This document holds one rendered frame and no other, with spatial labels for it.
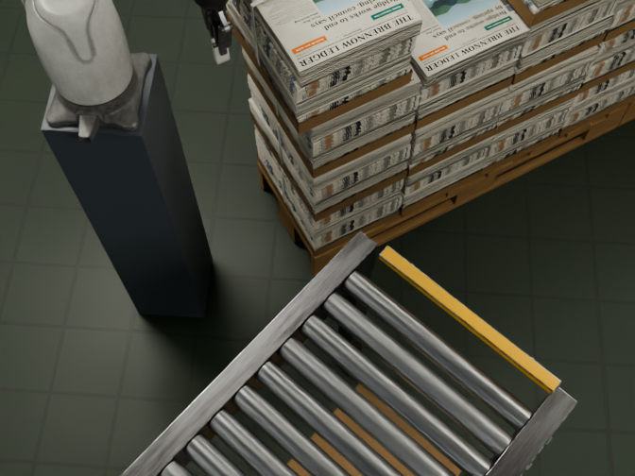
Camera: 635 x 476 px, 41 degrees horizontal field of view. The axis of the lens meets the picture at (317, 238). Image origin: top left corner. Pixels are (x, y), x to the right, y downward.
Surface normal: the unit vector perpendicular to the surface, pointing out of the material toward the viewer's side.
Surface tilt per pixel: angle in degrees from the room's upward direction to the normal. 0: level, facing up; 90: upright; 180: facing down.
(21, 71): 0
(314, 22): 2
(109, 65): 88
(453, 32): 1
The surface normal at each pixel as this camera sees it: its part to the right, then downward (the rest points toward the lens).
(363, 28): 0.04, -0.43
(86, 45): 0.44, 0.66
